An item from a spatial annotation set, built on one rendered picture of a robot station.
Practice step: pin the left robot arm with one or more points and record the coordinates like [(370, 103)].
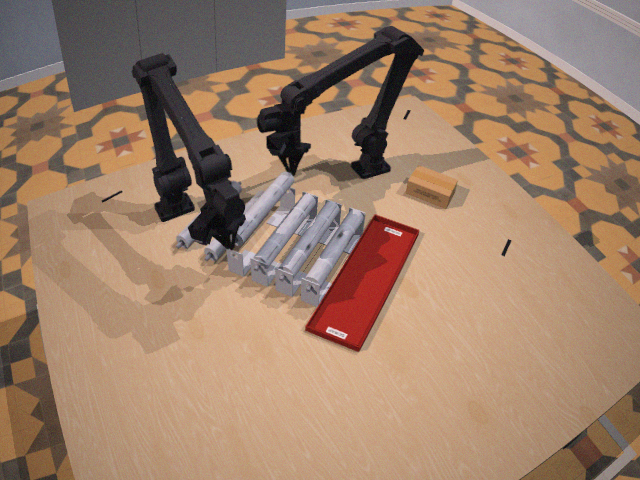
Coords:
[(373, 144)]

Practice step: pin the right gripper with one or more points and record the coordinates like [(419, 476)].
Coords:
[(225, 234)]

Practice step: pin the red rectangular tray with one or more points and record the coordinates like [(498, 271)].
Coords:
[(353, 302)]

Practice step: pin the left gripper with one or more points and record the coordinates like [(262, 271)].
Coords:
[(292, 155)]

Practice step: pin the brown cardboard box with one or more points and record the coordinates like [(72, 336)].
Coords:
[(431, 186)]

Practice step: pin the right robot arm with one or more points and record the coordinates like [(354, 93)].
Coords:
[(171, 176)]

